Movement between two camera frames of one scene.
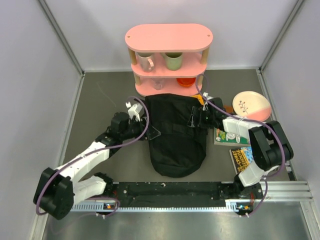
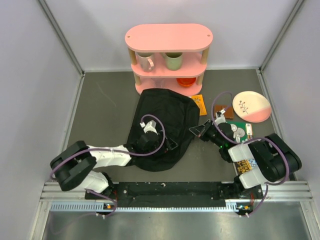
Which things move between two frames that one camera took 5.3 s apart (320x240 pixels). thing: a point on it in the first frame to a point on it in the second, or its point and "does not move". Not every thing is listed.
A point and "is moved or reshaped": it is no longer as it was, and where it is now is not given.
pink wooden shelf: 168,59 does not move
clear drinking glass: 158,83 does not move
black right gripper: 206,110 to 201,130
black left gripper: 139,123 to 171,144
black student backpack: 180,150 is moved or reshaped
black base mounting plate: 154,194 does not move
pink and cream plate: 252,105 does not move
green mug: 174,60 does not move
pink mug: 146,64 does not move
